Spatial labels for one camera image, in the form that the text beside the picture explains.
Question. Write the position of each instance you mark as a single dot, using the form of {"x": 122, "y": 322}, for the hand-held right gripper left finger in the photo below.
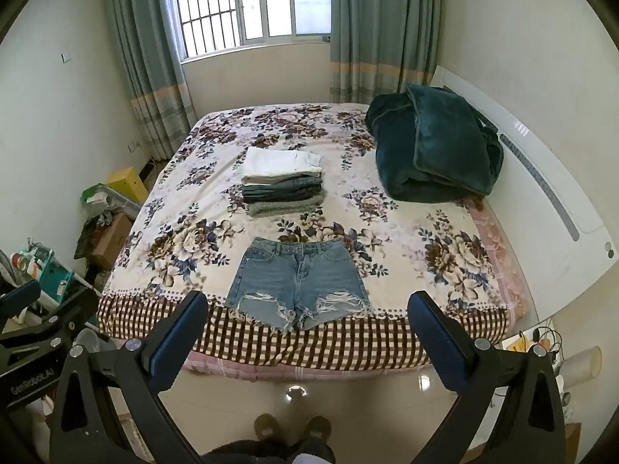
{"x": 176, "y": 343}

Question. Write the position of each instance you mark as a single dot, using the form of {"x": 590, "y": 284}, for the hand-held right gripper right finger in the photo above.
{"x": 435, "y": 345}

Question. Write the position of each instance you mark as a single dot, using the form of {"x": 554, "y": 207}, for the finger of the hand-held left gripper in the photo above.
{"x": 19, "y": 297}

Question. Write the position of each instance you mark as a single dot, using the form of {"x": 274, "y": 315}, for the ripped blue denim shorts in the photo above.
{"x": 300, "y": 278}

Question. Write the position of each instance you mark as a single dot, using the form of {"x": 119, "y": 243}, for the stack of folded pants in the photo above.
{"x": 283, "y": 181}

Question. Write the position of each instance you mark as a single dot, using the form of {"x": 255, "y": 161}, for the teal box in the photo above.
{"x": 55, "y": 278}

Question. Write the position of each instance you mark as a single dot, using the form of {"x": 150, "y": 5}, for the brown cardboard box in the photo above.
{"x": 112, "y": 239}

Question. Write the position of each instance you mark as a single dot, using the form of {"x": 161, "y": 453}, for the bed with floral sheet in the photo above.
{"x": 227, "y": 241}

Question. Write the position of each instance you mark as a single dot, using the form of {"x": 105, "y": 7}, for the person's left brown slipper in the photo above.
{"x": 269, "y": 429}

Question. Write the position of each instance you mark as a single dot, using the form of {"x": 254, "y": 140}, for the person's brown slipper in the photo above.
{"x": 318, "y": 429}
{"x": 269, "y": 429}

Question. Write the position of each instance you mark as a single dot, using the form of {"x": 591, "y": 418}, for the green and white plastic bag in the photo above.
{"x": 99, "y": 196}

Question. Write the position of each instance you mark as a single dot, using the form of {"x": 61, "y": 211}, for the person's right brown slipper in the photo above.
{"x": 318, "y": 429}

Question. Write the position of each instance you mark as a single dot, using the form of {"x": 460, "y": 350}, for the person's dark trousers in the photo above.
{"x": 271, "y": 452}

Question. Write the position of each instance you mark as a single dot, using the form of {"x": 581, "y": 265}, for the cream bedside lamp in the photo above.
{"x": 582, "y": 366}

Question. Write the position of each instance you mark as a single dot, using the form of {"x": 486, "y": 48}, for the yellow box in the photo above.
{"x": 128, "y": 183}

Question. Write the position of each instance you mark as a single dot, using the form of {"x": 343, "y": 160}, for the white bed headboard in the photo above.
{"x": 541, "y": 193}

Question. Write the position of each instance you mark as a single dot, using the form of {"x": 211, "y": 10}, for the dark green plush blanket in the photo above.
{"x": 435, "y": 147}

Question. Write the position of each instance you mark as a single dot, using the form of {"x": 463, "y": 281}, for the green striped curtain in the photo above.
{"x": 145, "y": 58}
{"x": 382, "y": 29}

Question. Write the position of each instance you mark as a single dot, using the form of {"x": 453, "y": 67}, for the window with metal grille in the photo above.
{"x": 251, "y": 5}

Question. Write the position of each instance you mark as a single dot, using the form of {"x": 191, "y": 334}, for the wall outlet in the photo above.
{"x": 134, "y": 145}

